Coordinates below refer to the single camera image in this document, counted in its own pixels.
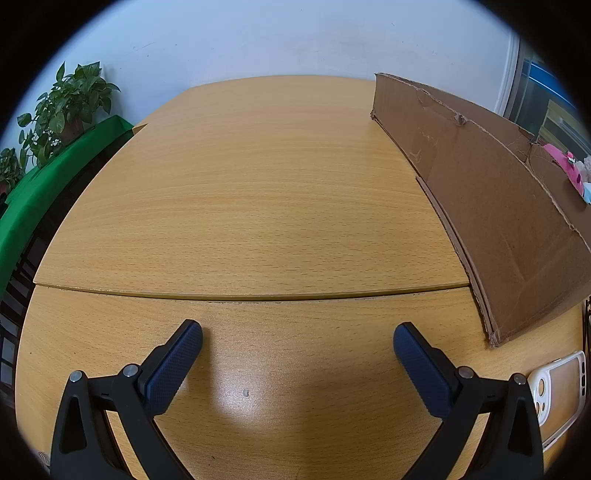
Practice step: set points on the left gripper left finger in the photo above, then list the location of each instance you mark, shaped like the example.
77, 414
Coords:
83, 443

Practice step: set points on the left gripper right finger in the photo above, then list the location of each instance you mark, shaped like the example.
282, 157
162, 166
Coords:
510, 446

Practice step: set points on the white clear phone case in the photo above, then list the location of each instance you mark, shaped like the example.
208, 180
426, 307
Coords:
559, 391

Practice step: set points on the brown cardboard box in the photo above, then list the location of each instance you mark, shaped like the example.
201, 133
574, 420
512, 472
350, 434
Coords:
519, 227

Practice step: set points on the small potted green plant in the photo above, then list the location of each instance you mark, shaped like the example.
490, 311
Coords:
11, 171

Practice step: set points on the pink plush toy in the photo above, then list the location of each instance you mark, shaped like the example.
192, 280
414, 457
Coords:
575, 170

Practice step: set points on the large potted green plant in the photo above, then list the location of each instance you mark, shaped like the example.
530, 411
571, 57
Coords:
61, 113

